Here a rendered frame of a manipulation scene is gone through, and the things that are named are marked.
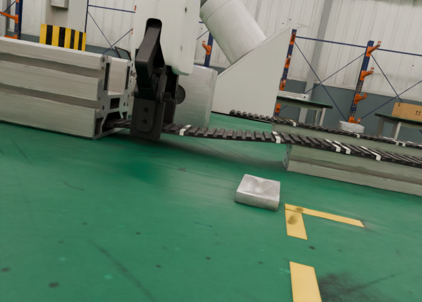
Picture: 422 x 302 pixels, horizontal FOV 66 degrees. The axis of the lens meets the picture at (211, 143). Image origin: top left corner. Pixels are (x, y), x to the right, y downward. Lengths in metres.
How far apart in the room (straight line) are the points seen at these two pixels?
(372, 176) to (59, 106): 0.33
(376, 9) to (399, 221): 8.22
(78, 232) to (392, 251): 0.18
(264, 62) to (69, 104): 0.57
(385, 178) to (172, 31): 0.26
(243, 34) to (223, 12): 0.08
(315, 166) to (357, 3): 8.05
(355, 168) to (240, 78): 0.51
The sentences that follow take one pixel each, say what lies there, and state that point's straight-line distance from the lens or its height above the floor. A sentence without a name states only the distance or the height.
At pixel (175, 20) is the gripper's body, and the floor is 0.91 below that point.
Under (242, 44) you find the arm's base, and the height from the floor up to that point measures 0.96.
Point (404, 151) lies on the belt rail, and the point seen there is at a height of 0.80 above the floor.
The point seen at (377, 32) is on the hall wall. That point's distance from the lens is 8.37.
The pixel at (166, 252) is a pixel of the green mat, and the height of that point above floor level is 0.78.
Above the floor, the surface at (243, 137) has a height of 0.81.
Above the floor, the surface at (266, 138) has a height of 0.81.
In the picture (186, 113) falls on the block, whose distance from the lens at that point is 0.51.
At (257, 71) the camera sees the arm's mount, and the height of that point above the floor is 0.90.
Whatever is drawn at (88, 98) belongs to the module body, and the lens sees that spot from 0.34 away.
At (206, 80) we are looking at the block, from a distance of 0.50.
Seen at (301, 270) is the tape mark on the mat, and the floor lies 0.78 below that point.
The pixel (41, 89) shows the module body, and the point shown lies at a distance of 0.37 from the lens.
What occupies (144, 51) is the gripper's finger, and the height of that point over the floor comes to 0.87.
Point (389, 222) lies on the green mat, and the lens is 0.28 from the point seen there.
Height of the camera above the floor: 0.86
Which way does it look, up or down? 11 degrees down
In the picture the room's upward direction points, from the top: 10 degrees clockwise
